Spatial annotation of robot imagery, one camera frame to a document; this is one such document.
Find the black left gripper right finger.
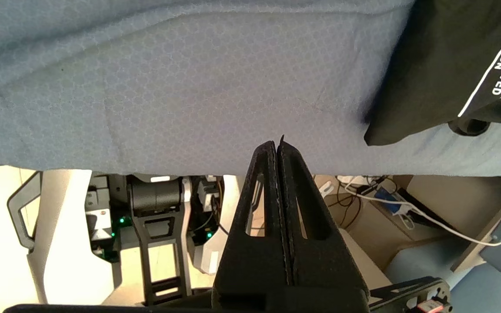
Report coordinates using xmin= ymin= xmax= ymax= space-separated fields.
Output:
xmin=278 ymin=136 xmax=368 ymax=288

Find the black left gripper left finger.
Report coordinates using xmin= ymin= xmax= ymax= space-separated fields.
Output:
xmin=212 ymin=140 xmax=292 ymax=310

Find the black t-shirt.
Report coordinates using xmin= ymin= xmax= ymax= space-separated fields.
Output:
xmin=364 ymin=0 xmax=501 ymax=147

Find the white grey robot base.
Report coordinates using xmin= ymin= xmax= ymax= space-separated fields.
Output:
xmin=7 ymin=170 xmax=239 ymax=306

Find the tan cardboard box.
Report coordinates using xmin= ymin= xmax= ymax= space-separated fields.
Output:
xmin=401 ymin=175 xmax=501 ymax=238
xmin=340 ymin=228 xmax=393 ymax=290

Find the blue power adapter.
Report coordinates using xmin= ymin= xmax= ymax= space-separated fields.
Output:
xmin=374 ymin=187 xmax=415 ymax=219

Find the brown wooden panel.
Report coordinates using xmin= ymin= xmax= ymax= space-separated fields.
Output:
xmin=451 ymin=185 xmax=501 ymax=273

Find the white cable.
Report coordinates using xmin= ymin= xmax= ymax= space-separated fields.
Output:
xmin=345 ymin=185 xmax=501 ymax=247

